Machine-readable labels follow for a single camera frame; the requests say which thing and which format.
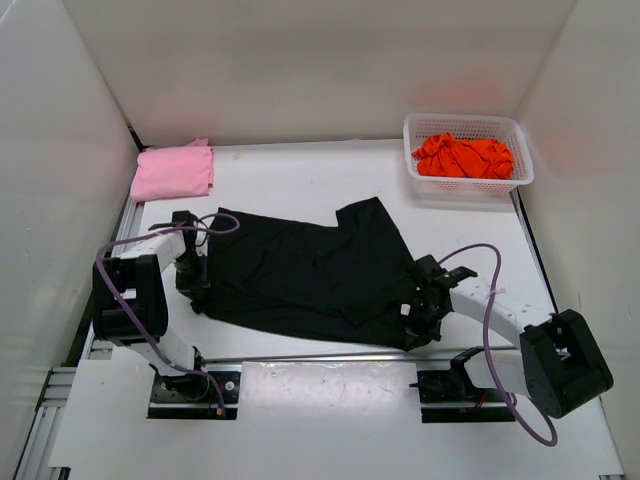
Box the black t shirt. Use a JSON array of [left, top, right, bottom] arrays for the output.
[[191, 197, 441, 351]]

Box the pink t shirt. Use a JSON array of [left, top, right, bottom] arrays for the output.
[[130, 139, 215, 202]]

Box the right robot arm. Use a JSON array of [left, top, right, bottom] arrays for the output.
[[410, 255, 614, 419]]

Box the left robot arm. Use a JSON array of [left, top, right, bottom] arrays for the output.
[[92, 211, 210, 385]]

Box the orange garment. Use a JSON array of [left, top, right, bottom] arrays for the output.
[[411, 133, 514, 180]]

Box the white plastic basket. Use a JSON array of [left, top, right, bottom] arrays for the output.
[[403, 113, 534, 197]]

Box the white front cover board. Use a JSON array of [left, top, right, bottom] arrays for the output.
[[50, 360, 623, 479]]

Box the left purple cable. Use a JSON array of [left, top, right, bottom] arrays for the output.
[[95, 212, 241, 409]]

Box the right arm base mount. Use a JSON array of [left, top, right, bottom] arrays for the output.
[[409, 347, 515, 424]]

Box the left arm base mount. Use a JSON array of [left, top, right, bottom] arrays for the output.
[[147, 363, 242, 421]]

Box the aluminium table frame rail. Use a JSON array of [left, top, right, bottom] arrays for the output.
[[14, 197, 146, 480]]

